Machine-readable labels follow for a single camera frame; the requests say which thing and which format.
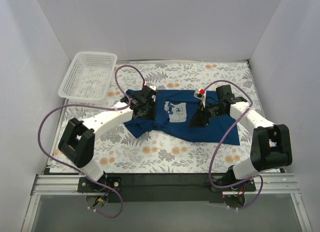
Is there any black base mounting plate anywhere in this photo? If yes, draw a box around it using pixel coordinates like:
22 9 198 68
77 173 256 204

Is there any white plastic perforated basket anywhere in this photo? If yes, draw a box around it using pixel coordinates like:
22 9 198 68
58 51 118 104

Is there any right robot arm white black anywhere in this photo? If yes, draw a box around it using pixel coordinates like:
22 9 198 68
189 82 293 189

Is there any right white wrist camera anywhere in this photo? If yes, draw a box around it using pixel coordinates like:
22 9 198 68
193 89 206 107

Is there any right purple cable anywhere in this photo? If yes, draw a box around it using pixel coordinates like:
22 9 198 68
203 80 264 209

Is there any purple cable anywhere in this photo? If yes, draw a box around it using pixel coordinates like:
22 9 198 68
203 80 264 209
39 64 125 219

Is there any aluminium frame rail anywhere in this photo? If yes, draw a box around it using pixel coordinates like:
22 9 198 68
31 173 301 195

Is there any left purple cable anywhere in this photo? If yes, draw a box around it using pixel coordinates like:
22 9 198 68
39 64 125 219

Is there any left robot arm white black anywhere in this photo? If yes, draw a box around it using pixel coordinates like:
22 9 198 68
58 86 157 182

